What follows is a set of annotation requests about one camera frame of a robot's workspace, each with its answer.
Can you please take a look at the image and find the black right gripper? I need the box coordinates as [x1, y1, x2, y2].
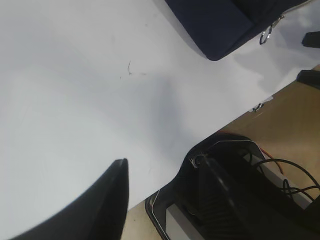
[296, 31, 320, 90]

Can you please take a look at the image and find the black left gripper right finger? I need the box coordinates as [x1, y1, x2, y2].
[187, 152, 253, 240]

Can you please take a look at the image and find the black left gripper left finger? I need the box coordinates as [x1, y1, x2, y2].
[16, 158, 129, 240]

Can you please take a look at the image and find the navy blue lunch bag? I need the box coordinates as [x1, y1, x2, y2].
[166, 0, 307, 61]

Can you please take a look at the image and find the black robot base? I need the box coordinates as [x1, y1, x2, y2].
[145, 132, 320, 240]

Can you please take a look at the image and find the white tape piece under table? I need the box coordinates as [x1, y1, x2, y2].
[248, 96, 273, 113]

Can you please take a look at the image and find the black base cable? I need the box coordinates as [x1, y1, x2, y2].
[252, 158, 320, 201]

